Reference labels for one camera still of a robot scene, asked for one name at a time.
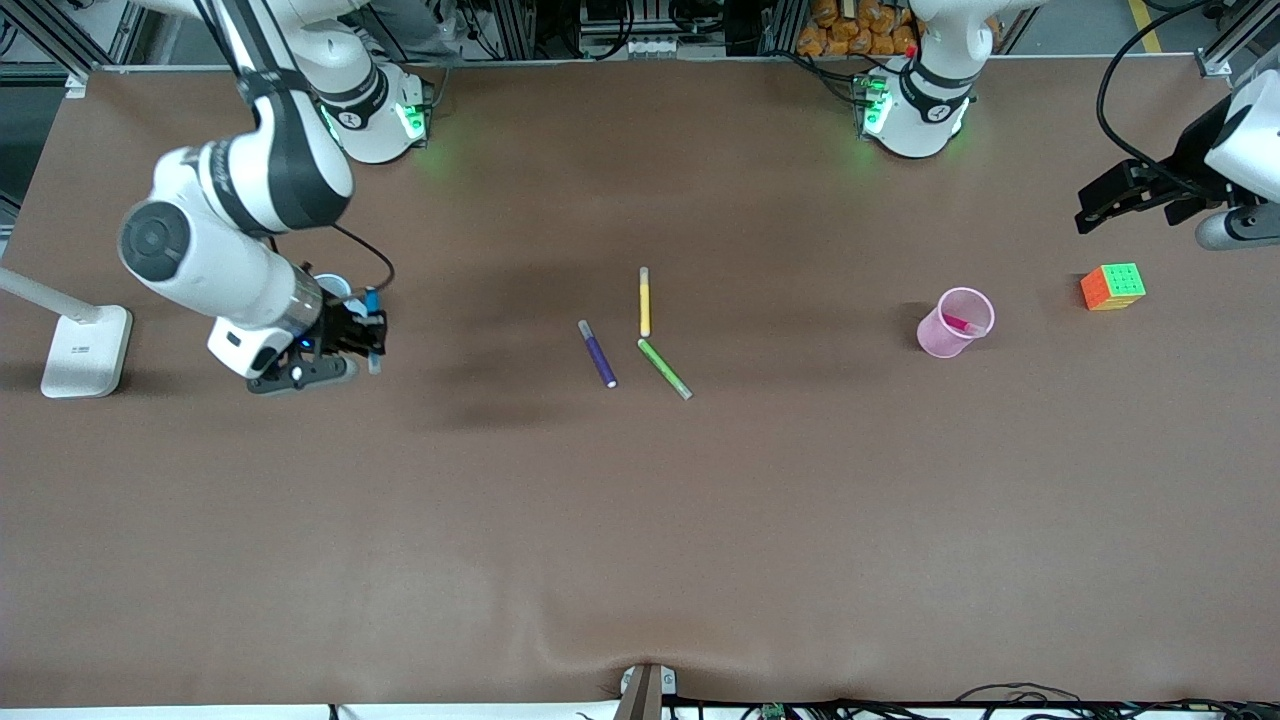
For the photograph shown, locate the colourful puzzle cube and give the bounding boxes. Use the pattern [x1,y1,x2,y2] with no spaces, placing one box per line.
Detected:
[1080,262,1147,312]

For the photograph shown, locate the purple marker pen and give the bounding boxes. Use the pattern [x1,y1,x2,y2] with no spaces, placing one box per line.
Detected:
[577,319,618,389]

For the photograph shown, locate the aluminium frame post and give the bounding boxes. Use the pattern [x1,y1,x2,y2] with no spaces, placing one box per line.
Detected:
[0,0,106,98]
[1195,0,1280,78]

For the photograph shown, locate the black cable bundle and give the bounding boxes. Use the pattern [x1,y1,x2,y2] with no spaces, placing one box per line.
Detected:
[660,683,1280,720]

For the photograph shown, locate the pink plastic cup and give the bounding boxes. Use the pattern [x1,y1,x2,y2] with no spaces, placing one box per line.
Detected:
[917,287,996,359]

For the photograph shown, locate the orange snack bags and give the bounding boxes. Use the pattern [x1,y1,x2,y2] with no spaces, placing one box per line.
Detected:
[797,0,1001,57]

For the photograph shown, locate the green marker pen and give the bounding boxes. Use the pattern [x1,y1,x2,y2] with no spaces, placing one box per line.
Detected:
[637,338,694,401]

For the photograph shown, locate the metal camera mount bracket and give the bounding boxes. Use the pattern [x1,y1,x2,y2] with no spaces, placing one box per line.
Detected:
[613,662,677,720]

